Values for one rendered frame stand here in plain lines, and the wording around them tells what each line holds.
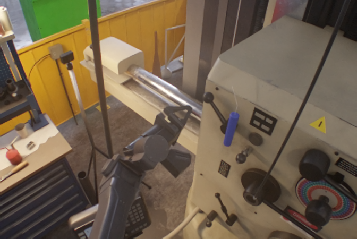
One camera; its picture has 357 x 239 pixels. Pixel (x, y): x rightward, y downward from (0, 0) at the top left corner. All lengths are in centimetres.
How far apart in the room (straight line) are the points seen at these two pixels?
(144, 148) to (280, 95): 39
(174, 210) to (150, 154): 200
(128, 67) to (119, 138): 143
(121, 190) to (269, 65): 55
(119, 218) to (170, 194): 210
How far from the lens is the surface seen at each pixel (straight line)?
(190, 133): 145
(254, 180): 85
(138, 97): 169
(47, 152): 184
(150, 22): 343
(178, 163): 57
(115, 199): 49
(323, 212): 72
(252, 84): 71
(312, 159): 65
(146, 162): 49
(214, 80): 74
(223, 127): 74
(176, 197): 254
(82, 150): 303
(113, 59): 173
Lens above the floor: 226
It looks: 41 degrees down
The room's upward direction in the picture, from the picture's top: 3 degrees clockwise
